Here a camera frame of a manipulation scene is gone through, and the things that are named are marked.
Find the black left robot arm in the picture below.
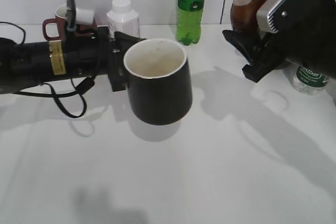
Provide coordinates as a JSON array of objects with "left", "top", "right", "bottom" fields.
[{"left": 1, "top": 27, "right": 141, "bottom": 94}]

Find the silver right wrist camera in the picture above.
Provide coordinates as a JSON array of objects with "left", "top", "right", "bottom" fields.
[{"left": 256, "top": 0, "right": 334, "bottom": 34}]

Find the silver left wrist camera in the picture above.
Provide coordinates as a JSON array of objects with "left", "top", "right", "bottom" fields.
[{"left": 65, "top": 0, "right": 95, "bottom": 25}]

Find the clear water bottle green label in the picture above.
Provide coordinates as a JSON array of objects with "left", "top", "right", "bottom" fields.
[{"left": 288, "top": 65, "right": 330, "bottom": 96}]

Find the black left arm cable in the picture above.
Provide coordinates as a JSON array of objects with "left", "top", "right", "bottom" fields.
[{"left": 0, "top": 20, "right": 103, "bottom": 118}]

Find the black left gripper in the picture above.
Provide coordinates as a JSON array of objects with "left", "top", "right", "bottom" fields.
[{"left": 97, "top": 26, "right": 146, "bottom": 92}]

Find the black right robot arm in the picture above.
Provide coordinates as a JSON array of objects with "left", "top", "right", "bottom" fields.
[{"left": 222, "top": 0, "right": 335, "bottom": 83}]

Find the white plastic bottle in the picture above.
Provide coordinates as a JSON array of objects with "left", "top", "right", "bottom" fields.
[{"left": 107, "top": 0, "right": 140, "bottom": 39}]

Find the red ceramic mug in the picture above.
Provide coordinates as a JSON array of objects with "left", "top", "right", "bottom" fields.
[{"left": 43, "top": 4, "right": 97, "bottom": 41}]

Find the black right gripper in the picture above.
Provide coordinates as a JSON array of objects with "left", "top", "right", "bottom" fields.
[{"left": 222, "top": 30, "right": 289, "bottom": 82}]

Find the black ceramic mug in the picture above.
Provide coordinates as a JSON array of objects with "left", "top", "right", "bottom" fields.
[{"left": 123, "top": 38, "right": 193, "bottom": 125}]

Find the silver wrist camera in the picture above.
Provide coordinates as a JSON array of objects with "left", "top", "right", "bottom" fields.
[
  {"left": 65, "top": 0, "right": 95, "bottom": 25},
  {"left": 256, "top": 0, "right": 334, "bottom": 34}
]

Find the green soda bottle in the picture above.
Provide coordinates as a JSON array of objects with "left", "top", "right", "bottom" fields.
[{"left": 176, "top": 0, "right": 205, "bottom": 46}]

